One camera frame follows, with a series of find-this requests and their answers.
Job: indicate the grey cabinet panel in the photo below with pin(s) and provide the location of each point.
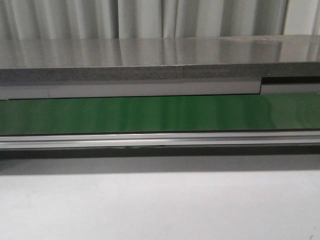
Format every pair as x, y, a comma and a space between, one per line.
160, 87

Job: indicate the green conveyor belt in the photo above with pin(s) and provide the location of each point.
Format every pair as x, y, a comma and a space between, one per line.
160, 114

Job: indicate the white curtain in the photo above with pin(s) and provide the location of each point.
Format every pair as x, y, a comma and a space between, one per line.
125, 19

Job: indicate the grey stone countertop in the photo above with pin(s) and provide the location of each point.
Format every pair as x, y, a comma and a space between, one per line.
40, 62

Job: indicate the aluminium conveyor frame rail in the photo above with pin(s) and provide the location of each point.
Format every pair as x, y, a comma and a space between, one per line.
274, 137

